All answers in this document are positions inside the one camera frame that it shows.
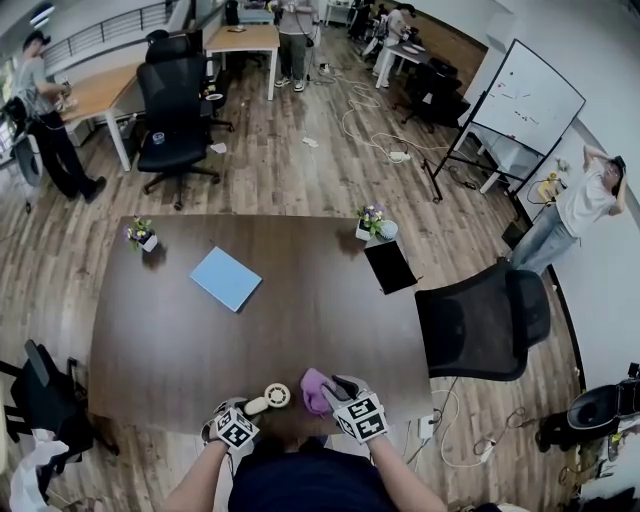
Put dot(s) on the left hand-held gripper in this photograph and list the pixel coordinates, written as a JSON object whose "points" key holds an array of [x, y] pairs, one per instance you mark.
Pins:
{"points": [[235, 430]]}

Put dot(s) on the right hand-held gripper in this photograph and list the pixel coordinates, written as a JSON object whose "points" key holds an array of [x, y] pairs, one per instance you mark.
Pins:
{"points": [[360, 417]]}

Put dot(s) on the purple cloth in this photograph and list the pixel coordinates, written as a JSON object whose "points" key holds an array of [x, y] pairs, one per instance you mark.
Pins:
{"points": [[312, 392]]}

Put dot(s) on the cream handheld fan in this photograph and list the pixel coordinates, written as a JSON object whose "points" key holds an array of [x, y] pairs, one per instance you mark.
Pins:
{"points": [[276, 396]]}

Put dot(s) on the person's right forearm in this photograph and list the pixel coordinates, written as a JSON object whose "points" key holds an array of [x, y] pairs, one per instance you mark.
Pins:
{"points": [[405, 475]]}

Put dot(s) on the person's left forearm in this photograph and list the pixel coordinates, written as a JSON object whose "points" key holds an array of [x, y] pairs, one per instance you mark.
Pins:
{"points": [[200, 480]]}

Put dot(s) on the wooden table with white legs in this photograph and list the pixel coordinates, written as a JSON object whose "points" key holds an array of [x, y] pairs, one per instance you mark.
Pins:
{"points": [[100, 92], [245, 37]]}

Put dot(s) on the white power strip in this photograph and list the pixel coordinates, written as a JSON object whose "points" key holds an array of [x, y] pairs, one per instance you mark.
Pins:
{"points": [[399, 156], [425, 427], [486, 451]]}

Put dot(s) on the person's dark navy clothing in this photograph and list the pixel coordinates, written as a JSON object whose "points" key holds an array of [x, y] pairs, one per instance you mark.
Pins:
{"points": [[310, 480]]}

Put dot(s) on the light blue notebook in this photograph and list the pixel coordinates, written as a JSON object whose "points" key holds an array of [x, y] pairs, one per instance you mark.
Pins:
{"points": [[225, 279]]}

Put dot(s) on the black tablet sleeve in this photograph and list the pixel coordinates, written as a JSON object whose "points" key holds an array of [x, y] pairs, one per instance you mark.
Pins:
{"points": [[390, 267]]}

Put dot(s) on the black mesh office chair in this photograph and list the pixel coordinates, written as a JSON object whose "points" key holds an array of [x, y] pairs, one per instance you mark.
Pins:
{"points": [[470, 325]]}

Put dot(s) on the small ribbed pale blue pot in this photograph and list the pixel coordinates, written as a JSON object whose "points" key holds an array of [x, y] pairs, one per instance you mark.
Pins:
{"points": [[390, 229]]}

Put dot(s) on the potted purple flowers white pot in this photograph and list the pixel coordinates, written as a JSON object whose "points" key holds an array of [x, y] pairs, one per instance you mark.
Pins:
{"points": [[369, 222], [142, 237]]}

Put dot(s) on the black armrest office chair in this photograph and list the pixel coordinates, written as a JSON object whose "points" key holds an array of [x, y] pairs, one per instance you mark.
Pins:
{"points": [[45, 400]]}

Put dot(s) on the white plastic bag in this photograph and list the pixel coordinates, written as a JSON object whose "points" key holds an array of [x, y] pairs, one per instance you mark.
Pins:
{"points": [[35, 470]]}

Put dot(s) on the black round seat chair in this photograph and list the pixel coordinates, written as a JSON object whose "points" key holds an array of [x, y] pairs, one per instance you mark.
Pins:
{"points": [[595, 410]]}

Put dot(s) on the crumpled white paper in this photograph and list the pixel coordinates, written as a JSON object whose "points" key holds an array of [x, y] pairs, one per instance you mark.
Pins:
{"points": [[311, 142], [218, 147]]}

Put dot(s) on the blue tape roll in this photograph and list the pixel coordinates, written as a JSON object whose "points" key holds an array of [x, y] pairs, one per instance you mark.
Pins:
{"points": [[158, 137]]}

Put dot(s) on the yellow device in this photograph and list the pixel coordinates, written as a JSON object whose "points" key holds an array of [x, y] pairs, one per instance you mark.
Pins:
{"points": [[547, 187]]}

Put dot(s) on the white plate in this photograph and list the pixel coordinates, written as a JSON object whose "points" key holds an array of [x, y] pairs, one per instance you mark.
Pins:
{"points": [[215, 96]]}

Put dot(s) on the black high-back office chair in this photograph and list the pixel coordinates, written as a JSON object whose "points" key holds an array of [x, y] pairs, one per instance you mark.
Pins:
{"points": [[170, 100]]}

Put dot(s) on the grey chair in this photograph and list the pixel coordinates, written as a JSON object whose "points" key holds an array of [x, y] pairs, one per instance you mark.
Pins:
{"points": [[30, 167]]}

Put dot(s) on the dark table white legs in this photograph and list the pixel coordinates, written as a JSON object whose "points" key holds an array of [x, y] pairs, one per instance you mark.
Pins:
{"points": [[410, 52]]}

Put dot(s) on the whiteboard on black stand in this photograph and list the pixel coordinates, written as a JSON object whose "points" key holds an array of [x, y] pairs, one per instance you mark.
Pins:
{"points": [[530, 95]]}

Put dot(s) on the black metal railing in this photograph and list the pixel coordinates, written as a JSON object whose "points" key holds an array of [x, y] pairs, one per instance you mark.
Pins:
{"points": [[115, 25]]}

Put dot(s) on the round ceiling lamp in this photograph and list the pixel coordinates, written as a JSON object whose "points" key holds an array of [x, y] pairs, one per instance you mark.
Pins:
{"points": [[42, 15]]}

